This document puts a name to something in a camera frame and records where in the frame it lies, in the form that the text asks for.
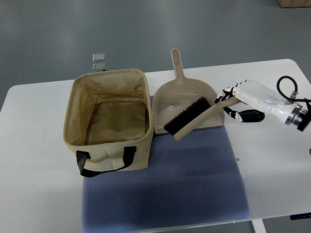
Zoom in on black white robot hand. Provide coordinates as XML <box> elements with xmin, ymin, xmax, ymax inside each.
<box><xmin>215</xmin><ymin>80</ymin><xmax>294</xmax><ymax>123</ymax></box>

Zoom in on beige hand broom black bristles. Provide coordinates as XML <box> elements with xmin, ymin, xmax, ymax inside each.
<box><xmin>164</xmin><ymin>97</ymin><xmax>240</xmax><ymax>141</ymax></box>

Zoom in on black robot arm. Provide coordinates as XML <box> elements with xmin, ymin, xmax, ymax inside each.
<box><xmin>276</xmin><ymin>76</ymin><xmax>311</xmax><ymax>132</ymax></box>

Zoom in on beige plastic dustpan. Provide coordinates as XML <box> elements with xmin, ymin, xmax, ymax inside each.
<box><xmin>152</xmin><ymin>49</ymin><xmax>217</xmax><ymax>134</ymax></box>

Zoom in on cardboard box corner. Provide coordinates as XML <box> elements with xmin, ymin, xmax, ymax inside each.
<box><xmin>278</xmin><ymin>0</ymin><xmax>311</xmax><ymax>8</ymax></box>

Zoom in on blue textured mat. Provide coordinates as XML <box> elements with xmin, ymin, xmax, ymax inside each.
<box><xmin>81</xmin><ymin>96</ymin><xmax>251</xmax><ymax>231</ymax></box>

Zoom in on white table leg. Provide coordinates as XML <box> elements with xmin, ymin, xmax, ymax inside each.
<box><xmin>251</xmin><ymin>219</ymin><xmax>267</xmax><ymax>233</ymax></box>

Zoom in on black table control panel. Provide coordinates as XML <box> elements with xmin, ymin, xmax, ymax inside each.
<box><xmin>290</xmin><ymin>213</ymin><xmax>311</xmax><ymax>220</ymax></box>

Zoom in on clear plastic clip lower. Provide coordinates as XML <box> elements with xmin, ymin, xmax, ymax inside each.
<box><xmin>93</xmin><ymin>62</ymin><xmax>105</xmax><ymax>72</ymax></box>

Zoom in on clear plastic clip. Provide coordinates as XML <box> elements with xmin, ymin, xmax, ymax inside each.
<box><xmin>93</xmin><ymin>62</ymin><xmax>105</xmax><ymax>72</ymax></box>
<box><xmin>92</xmin><ymin>53</ymin><xmax>105</xmax><ymax>62</ymax></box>

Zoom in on clear plastic clip upper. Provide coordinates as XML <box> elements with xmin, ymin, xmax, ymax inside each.
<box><xmin>92</xmin><ymin>53</ymin><xmax>105</xmax><ymax>62</ymax></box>

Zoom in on yellow fabric bag black handle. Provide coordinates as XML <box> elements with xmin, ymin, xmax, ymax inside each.
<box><xmin>63</xmin><ymin>69</ymin><xmax>154</xmax><ymax>177</ymax></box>

